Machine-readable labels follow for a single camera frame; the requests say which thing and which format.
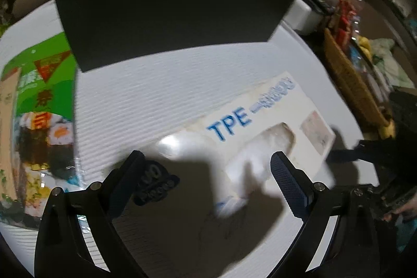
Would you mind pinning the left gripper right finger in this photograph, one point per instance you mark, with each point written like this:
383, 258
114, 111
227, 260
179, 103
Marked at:
341, 235

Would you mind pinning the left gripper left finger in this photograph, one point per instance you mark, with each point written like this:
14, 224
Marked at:
61, 250

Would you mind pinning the green sushi kit package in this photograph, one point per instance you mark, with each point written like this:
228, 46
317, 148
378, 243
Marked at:
38, 150

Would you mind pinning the white glove box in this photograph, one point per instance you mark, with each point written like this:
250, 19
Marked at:
236, 142

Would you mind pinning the right hand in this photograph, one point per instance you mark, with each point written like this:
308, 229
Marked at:
408, 211

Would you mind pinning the wicker basket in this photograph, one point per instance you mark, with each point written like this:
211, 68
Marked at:
351, 85

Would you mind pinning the bananas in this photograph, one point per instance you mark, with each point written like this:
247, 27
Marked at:
365, 46

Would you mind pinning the black storage box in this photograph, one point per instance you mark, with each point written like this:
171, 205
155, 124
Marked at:
104, 32

